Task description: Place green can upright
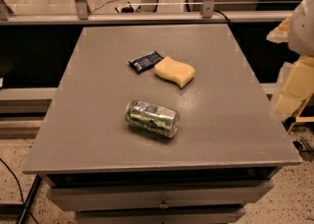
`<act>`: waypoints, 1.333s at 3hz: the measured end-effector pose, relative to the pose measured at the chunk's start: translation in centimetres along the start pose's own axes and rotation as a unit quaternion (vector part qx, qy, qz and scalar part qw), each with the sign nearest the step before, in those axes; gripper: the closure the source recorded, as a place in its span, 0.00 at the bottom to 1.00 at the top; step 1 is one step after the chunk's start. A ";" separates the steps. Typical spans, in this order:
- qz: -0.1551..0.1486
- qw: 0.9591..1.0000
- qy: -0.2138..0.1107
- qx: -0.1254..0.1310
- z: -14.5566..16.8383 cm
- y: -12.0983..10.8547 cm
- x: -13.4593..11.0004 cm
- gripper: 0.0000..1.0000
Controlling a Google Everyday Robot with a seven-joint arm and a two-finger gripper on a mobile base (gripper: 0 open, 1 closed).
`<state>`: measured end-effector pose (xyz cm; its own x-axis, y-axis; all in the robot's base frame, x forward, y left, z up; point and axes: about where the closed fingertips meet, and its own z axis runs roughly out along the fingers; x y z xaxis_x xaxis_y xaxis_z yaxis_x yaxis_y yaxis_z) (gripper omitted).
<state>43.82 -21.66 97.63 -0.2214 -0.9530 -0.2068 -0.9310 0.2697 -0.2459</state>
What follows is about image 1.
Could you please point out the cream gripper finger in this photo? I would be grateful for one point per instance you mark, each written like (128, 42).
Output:
(280, 33)
(294, 85)

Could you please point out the green soda can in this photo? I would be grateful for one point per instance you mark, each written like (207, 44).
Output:
(152, 118)

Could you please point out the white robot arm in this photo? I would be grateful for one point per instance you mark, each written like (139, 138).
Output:
(301, 29)

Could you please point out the yellow wavy sponge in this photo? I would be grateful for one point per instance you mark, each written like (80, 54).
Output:
(174, 71)

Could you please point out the dark blue snack packet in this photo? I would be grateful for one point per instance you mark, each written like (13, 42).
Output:
(145, 62)

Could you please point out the grey table drawer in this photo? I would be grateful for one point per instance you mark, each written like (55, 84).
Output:
(159, 196)

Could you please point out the grey metal rail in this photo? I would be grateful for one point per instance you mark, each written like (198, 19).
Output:
(147, 18)

